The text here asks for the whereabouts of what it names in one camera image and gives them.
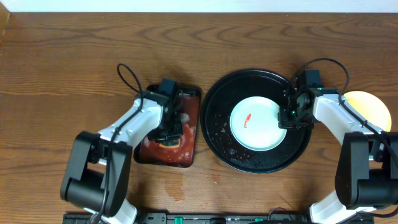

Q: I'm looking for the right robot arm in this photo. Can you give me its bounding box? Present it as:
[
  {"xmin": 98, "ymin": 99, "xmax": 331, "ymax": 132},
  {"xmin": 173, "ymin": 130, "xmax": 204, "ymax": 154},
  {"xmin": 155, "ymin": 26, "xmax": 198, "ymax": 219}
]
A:
[{"xmin": 278, "ymin": 70, "xmax": 397, "ymax": 223}]

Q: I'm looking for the yellow plate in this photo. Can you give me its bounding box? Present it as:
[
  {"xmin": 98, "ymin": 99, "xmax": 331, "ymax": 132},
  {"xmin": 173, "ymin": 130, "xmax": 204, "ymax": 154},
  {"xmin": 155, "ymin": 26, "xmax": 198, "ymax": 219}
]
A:
[{"xmin": 344, "ymin": 91, "xmax": 392, "ymax": 132}]

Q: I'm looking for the pale green plate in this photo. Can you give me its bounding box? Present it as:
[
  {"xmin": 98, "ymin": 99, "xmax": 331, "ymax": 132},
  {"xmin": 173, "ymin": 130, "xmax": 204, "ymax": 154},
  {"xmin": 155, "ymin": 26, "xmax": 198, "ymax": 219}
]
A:
[{"xmin": 229, "ymin": 96, "xmax": 287, "ymax": 152}]

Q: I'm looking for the black round tray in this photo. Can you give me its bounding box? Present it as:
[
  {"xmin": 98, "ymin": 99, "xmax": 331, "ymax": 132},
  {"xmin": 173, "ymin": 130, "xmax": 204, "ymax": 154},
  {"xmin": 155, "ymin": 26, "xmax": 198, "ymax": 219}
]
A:
[{"xmin": 200, "ymin": 69, "xmax": 312, "ymax": 174}]

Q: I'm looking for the green yellow sponge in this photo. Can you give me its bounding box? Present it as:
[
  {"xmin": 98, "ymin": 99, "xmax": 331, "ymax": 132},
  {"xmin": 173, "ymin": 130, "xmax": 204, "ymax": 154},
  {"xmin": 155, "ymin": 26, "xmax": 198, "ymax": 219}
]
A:
[{"xmin": 159, "ymin": 139, "xmax": 180, "ymax": 149}]

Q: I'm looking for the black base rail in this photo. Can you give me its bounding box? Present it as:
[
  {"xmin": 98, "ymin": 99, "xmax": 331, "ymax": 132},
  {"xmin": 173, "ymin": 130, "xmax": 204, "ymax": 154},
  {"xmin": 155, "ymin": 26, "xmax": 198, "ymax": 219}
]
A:
[{"xmin": 62, "ymin": 210, "xmax": 374, "ymax": 224}]

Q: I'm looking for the black rectangular sponge tray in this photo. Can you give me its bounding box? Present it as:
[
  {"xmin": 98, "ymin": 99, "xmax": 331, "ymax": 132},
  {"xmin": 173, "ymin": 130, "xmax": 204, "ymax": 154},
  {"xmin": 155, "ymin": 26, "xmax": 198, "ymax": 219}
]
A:
[{"xmin": 133, "ymin": 86, "xmax": 201, "ymax": 168}]

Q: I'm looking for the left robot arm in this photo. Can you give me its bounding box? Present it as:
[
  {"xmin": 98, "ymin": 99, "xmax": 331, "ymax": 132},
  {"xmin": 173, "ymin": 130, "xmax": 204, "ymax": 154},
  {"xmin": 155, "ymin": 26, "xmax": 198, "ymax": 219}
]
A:
[{"xmin": 60, "ymin": 79, "xmax": 183, "ymax": 223}]

